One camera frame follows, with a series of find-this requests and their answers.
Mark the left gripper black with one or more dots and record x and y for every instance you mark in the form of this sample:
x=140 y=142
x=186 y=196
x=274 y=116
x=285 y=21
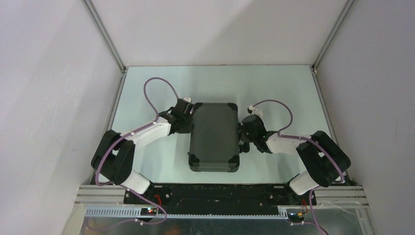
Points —
x=188 y=116

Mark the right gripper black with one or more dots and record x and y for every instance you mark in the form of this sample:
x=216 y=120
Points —
x=244 y=134

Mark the black poker set case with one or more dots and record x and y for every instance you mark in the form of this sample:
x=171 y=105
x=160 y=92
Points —
x=214 y=140

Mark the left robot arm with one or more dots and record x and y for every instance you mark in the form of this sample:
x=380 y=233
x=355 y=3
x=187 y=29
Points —
x=115 y=154

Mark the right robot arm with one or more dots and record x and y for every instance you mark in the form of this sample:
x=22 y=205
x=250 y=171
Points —
x=324 y=160

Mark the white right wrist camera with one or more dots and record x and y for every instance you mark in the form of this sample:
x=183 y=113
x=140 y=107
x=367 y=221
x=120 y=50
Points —
x=255 y=111

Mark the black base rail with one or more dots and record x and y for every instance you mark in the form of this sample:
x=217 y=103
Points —
x=225 y=199

